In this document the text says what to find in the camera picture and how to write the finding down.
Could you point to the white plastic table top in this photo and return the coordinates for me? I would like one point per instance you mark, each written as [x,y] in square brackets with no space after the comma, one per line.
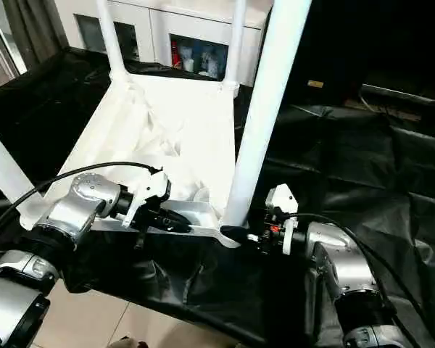
[148,108]

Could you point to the white plastic table leg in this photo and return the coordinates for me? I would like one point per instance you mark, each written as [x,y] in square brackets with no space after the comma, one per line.
[3,163]
[264,90]
[112,43]
[235,43]

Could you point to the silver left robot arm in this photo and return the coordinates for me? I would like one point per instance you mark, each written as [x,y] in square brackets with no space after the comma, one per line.
[76,206]

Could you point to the black mat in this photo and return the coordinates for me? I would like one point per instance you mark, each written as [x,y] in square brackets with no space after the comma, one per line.
[366,163]

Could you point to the dark left robot foot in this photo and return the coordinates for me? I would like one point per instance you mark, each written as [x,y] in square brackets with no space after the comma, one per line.
[128,342]

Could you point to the white cup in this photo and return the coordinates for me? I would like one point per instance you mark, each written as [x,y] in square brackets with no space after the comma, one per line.
[189,65]

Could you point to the red bottle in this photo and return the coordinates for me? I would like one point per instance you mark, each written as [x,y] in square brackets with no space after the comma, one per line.
[174,54]

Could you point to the white cabinet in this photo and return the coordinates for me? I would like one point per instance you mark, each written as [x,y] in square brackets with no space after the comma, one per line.
[159,21]

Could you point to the black rod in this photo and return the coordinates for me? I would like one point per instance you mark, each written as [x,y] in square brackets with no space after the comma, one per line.
[406,95]

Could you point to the black box with gold label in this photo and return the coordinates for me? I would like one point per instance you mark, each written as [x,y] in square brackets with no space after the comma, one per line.
[330,43]

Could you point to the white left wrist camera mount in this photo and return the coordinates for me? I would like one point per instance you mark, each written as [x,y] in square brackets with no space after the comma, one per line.
[152,186]

